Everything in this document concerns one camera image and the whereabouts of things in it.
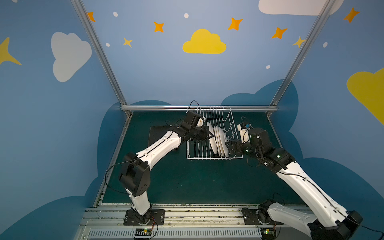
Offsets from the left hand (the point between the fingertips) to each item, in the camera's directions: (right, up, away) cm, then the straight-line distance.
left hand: (213, 133), depth 81 cm
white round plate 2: (+3, -5, +3) cm, 7 cm away
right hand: (+10, -3, -7) cm, 13 cm away
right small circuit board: (+27, -50, -8) cm, 57 cm away
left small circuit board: (-36, -49, -8) cm, 61 cm away
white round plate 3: (+6, -4, +3) cm, 8 cm away
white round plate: (0, -4, +1) cm, 4 cm away
